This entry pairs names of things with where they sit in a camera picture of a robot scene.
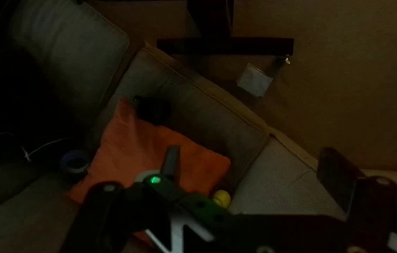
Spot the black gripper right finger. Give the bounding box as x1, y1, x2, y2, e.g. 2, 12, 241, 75
315, 146, 397, 222

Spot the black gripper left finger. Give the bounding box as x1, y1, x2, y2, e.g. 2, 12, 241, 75
159, 144, 182, 189

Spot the orange pillow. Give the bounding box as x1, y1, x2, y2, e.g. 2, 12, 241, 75
63, 97, 232, 244

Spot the beige fabric sofa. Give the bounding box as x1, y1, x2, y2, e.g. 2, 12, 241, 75
0, 0, 363, 253

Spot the yellow-green ball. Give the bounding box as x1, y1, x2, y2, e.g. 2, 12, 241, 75
210, 188, 232, 209

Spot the blue tape roll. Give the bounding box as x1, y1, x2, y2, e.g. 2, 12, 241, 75
57, 147, 91, 177

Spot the white air purifier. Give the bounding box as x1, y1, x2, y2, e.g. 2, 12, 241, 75
235, 61, 274, 98

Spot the black stand base with knob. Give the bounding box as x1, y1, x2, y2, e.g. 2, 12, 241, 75
154, 0, 295, 66

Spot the thin white cable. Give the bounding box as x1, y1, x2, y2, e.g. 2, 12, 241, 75
0, 119, 68, 164

